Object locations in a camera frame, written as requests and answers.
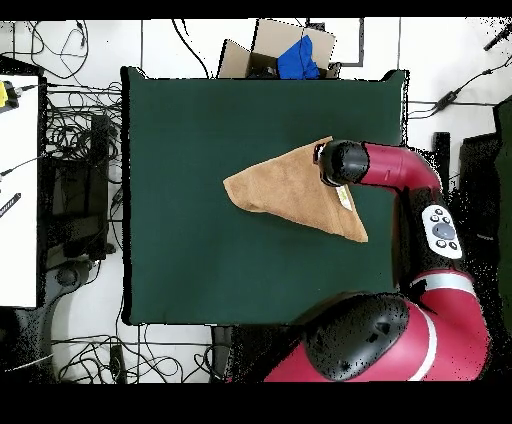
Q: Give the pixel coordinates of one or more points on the orange terry towel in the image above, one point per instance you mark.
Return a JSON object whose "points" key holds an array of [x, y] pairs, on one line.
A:
{"points": [[288, 188]]}

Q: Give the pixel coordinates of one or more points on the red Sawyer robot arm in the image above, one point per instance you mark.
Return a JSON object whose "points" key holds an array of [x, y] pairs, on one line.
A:
{"points": [[400, 168]]}

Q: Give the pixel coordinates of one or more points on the black flat tool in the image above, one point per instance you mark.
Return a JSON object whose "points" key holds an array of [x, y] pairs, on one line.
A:
{"points": [[10, 204]]}

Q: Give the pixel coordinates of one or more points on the blue cloth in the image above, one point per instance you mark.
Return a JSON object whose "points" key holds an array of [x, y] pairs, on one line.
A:
{"points": [[298, 60]]}

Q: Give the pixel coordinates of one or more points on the black upright bar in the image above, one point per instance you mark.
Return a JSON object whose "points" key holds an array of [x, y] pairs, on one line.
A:
{"points": [[442, 152]]}

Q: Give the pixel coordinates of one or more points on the brown cardboard box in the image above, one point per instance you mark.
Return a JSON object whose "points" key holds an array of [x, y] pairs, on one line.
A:
{"points": [[276, 38]]}

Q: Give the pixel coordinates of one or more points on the black power adapter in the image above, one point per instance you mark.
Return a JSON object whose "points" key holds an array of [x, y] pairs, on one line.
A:
{"points": [[448, 100]]}

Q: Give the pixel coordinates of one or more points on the dark green table cloth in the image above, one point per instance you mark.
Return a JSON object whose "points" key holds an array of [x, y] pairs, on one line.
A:
{"points": [[180, 260]]}

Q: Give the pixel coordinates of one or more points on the dark green draped cloth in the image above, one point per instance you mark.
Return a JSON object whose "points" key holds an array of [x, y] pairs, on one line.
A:
{"points": [[504, 200]]}

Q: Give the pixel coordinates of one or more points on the black rod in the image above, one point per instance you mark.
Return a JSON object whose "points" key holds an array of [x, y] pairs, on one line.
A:
{"points": [[498, 36]]}

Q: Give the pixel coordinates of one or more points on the grey stand leg with caster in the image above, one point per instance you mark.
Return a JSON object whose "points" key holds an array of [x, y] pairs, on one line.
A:
{"points": [[68, 276]]}

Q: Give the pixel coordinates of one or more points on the white desk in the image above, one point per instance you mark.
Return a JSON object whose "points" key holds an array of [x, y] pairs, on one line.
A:
{"points": [[18, 200]]}

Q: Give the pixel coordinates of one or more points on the yellow device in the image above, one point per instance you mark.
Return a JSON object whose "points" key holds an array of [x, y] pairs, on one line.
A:
{"points": [[3, 96]]}

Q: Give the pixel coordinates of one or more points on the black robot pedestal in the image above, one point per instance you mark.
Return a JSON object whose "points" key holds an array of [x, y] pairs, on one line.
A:
{"points": [[224, 348]]}

